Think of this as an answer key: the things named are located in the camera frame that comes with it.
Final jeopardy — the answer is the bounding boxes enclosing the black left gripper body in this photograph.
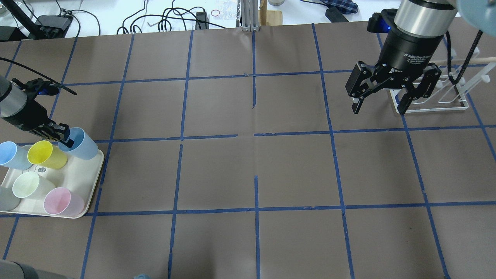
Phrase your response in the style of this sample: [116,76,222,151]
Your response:
[4,102,70,142]

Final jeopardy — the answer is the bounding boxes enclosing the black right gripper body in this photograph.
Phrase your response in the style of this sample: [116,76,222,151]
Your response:
[345,28,442,104]

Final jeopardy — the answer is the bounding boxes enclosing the light blue cup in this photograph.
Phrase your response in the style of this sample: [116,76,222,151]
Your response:
[57,127,98,160]

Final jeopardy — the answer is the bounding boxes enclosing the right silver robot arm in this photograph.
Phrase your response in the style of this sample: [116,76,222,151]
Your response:
[345,0,495,115]

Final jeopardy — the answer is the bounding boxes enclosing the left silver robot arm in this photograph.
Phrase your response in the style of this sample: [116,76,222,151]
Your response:
[0,76,74,148]

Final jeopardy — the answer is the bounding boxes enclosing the yellow plastic cup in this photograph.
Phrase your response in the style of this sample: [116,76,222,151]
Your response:
[27,141,68,169]

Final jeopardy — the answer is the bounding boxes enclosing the blue plastic cup on tray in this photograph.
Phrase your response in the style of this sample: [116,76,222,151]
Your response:
[0,141,33,170]

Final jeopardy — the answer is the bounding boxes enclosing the cream white plastic cup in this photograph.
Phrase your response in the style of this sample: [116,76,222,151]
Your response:
[12,172,55,201]

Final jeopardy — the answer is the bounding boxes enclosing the pink plastic cup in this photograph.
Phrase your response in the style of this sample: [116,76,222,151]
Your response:
[43,187,85,218]

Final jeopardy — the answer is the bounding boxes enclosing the grey plastic cup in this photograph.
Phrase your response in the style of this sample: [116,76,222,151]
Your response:
[0,186,21,211]

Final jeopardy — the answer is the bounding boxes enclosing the cream plastic tray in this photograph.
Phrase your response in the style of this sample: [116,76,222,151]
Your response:
[1,150,105,219]

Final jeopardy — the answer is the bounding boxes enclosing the folded plaid umbrella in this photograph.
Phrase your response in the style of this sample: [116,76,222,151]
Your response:
[322,0,358,15]

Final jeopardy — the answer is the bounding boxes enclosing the wooden mug stand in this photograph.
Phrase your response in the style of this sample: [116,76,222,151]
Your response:
[258,0,285,26]

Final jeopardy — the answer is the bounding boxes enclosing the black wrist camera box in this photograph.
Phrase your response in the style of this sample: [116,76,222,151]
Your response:
[24,78,60,98]

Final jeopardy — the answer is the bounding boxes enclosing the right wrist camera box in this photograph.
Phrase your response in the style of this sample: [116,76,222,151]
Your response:
[367,13,395,34]

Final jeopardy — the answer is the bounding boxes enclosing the white wire cup rack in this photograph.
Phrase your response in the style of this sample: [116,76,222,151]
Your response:
[406,47,496,113]

